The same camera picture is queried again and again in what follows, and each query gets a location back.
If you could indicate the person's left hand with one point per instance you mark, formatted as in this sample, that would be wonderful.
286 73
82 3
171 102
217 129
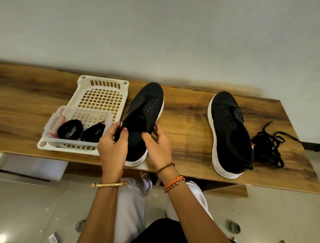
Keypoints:
112 152

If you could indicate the person's right hand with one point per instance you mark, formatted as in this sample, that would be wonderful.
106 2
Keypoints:
159 147

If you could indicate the black band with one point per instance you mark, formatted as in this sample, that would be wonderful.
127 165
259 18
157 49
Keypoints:
94 133
64 131

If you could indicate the black sneaker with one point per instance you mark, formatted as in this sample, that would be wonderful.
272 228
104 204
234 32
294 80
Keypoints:
142 110
230 140

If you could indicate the person's right forearm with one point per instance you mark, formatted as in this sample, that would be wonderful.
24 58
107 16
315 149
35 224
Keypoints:
192 210

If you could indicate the person's left forearm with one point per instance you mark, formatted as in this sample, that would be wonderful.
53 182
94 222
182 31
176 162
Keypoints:
102 215

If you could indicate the person's black shirt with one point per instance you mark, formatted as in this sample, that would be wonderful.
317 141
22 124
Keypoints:
160 233

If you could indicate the white plastic lattice basket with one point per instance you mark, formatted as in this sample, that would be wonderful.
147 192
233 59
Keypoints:
102 97

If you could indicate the white box under table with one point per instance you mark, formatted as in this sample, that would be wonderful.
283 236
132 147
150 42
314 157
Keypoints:
35 167

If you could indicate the grey slipper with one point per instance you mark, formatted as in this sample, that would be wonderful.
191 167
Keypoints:
80 226
235 227

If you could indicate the white paper scrap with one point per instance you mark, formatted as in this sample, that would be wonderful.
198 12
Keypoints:
53 238

